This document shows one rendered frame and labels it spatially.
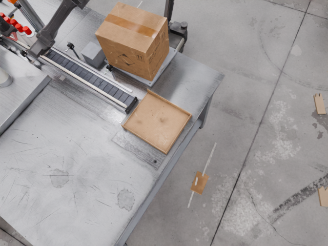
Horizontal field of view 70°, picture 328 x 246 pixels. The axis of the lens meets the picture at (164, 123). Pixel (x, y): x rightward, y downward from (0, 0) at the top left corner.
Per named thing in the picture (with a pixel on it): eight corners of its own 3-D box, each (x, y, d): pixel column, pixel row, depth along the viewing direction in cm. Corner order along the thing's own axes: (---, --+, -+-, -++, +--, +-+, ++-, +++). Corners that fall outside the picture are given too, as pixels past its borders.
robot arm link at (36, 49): (56, 40, 122) (41, 28, 118) (43, 57, 119) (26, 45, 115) (52, 46, 132) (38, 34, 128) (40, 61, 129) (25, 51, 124)
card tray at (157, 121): (121, 126, 132) (120, 124, 128) (148, 92, 139) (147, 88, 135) (166, 154, 125) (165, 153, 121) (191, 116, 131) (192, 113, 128)
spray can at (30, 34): (39, 51, 149) (19, 27, 130) (47, 47, 150) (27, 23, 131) (43, 56, 147) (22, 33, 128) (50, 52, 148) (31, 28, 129)
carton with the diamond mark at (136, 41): (109, 64, 145) (94, 33, 120) (128, 35, 152) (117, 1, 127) (152, 82, 139) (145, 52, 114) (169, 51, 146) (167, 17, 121)
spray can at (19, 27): (32, 51, 149) (11, 27, 130) (38, 45, 151) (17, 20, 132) (39, 53, 148) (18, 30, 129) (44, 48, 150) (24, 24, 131)
